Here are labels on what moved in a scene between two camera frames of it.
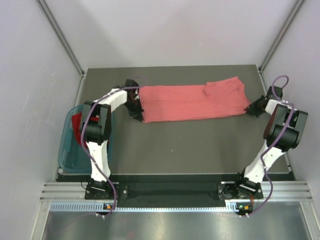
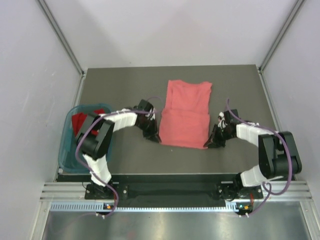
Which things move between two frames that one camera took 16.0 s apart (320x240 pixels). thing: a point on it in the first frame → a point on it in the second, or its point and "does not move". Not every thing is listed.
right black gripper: [251, 108] → [214, 141]
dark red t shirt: [77, 119] does not move
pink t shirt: [163, 102] → [185, 116]
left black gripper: [137, 115] → [152, 135]
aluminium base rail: [293, 191] does not move
